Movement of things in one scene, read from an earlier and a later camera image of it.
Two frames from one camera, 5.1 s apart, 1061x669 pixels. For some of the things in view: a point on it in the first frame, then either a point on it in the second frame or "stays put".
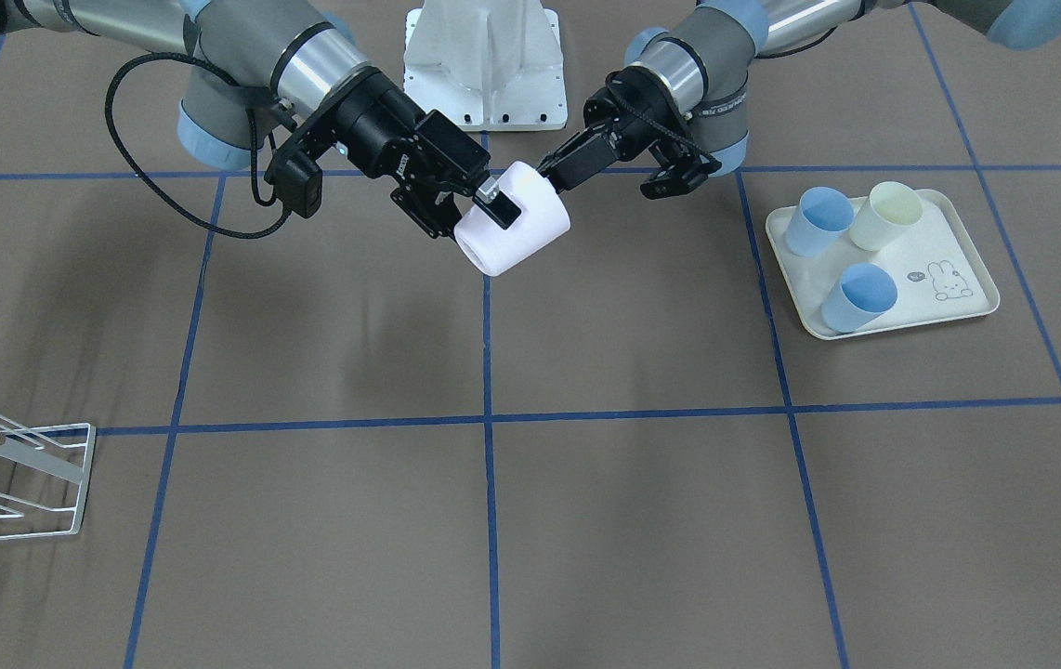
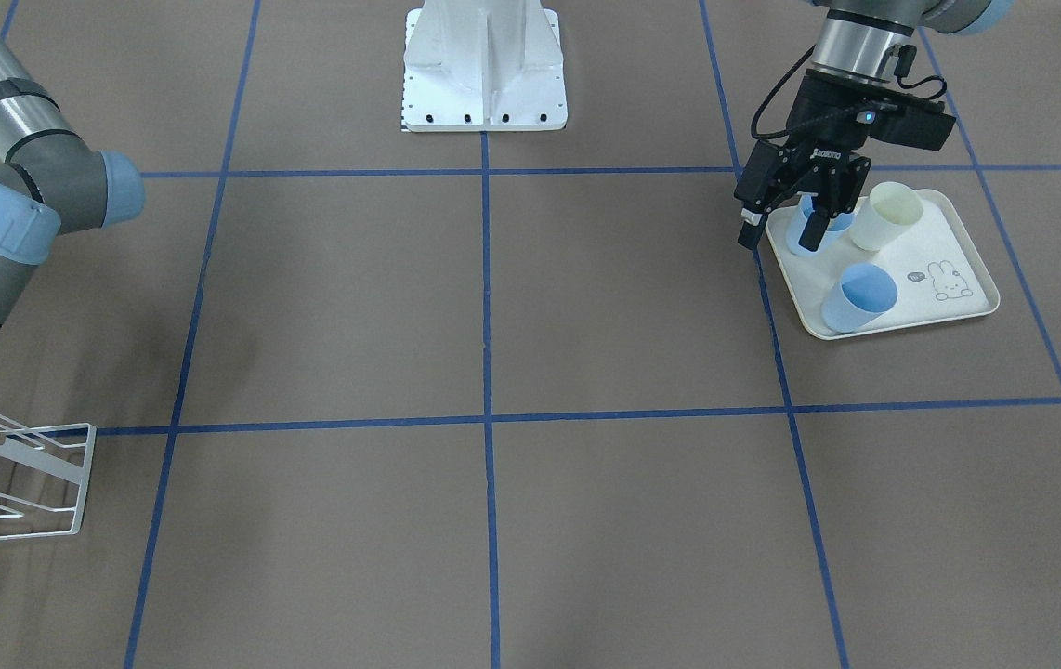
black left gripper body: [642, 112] to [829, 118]
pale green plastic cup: [888, 209] stays put
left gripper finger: [588, 151] to [757, 190]
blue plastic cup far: [822, 216] stays put
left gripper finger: [680, 177] to [842, 202]
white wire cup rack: [14, 482] stays put
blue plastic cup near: [864, 294] stays put
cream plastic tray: [938, 268] stays put
